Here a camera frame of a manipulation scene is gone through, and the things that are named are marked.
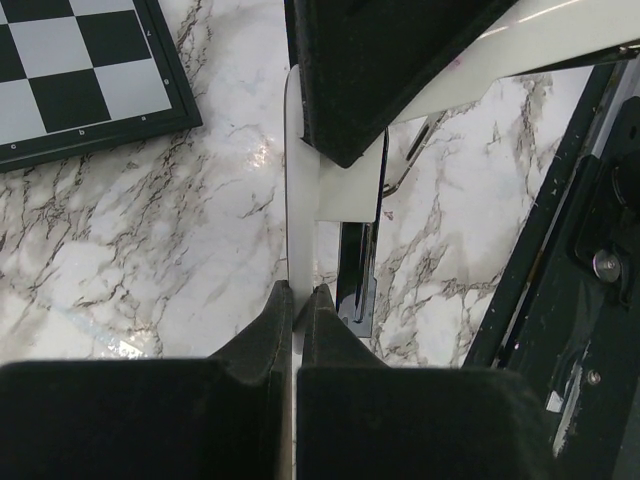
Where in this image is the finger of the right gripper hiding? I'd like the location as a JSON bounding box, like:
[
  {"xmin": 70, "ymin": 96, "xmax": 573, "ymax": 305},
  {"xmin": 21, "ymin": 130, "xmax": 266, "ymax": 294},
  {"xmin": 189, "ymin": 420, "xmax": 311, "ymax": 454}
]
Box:
[{"xmin": 284, "ymin": 0, "xmax": 514, "ymax": 168}]

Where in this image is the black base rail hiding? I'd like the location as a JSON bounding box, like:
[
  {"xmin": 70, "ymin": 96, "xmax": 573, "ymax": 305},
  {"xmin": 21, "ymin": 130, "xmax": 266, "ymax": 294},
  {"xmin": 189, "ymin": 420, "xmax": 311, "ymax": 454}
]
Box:
[{"xmin": 465, "ymin": 60, "xmax": 639, "ymax": 479}]

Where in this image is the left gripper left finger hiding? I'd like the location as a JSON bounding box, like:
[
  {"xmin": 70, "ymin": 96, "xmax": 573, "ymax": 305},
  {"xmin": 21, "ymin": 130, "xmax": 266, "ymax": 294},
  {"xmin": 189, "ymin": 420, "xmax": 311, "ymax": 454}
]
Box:
[{"xmin": 1, "ymin": 281, "xmax": 293, "ymax": 479}]

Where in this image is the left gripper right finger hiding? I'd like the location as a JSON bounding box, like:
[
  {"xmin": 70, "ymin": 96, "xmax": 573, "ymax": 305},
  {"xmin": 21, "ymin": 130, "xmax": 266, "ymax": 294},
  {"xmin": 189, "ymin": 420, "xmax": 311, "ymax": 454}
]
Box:
[{"xmin": 296, "ymin": 286, "xmax": 555, "ymax": 479}]

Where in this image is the black white chessboard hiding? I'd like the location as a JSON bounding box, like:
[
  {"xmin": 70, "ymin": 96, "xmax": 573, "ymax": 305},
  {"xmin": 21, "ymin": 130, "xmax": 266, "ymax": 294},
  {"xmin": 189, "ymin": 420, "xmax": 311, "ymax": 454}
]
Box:
[{"xmin": 1, "ymin": 1, "xmax": 202, "ymax": 172}]

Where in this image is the white stapler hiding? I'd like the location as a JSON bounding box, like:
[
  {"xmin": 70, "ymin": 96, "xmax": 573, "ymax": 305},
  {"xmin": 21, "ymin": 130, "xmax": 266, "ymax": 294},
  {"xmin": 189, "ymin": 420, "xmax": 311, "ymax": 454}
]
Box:
[{"xmin": 284, "ymin": 1, "xmax": 639, "ymax": 335}]

